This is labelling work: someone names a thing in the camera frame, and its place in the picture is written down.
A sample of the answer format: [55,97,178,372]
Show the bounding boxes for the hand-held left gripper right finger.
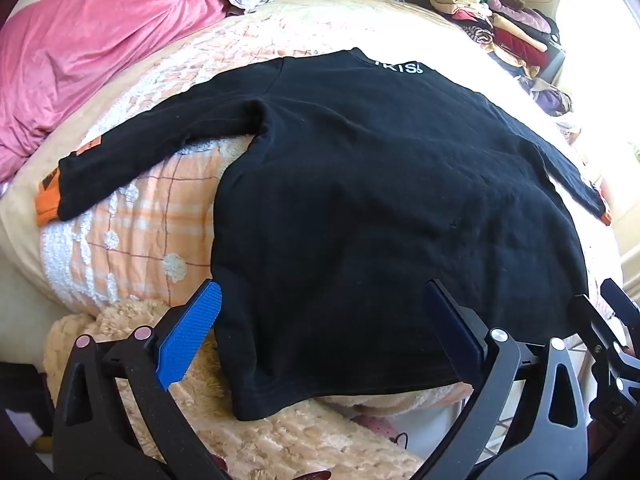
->
[412,279,588,480]

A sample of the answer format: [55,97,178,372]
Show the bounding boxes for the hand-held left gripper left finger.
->
[52,280,231,480]

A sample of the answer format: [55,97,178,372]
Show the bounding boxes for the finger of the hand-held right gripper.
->
[600,278,640,341]
[571,294,632,361]

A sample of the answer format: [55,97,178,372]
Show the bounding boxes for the black sweater with orange cuffs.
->
[34,47,613,422]

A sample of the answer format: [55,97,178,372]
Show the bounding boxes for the laundry basket with clothes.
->
[517,75,573,118]

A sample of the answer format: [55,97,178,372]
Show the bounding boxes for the stack of folded clothes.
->
[430,0,561,68]

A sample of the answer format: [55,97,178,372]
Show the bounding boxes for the pink dotted cloth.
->
[350,412,411,448]

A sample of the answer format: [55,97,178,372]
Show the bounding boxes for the orange plaid tufted blanket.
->
[37,25,626,406]

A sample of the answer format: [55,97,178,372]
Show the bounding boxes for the grey bedside cabinet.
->
[537,35,568,86]

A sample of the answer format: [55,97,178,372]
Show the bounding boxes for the pink duvet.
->
[0,0,236,183]

